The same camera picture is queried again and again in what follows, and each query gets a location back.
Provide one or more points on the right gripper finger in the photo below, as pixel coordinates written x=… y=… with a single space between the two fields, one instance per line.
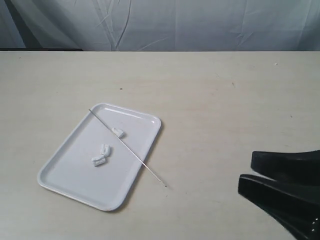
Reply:
x=295 y=207
x=300 y=168

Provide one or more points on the thin metal skewer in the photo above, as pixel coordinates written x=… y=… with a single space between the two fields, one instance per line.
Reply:
x=127 y=147

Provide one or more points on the white foam piece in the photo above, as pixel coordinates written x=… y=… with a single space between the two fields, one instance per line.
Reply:
x=118 y=132
x=98 y=160
x=105 y=150

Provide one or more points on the white rectangular plastic tray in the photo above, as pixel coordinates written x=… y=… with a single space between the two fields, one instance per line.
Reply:
x=70 y=172

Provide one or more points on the wrinkled white backdrop cloth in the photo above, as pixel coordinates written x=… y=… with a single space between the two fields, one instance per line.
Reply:
x=160 y=25

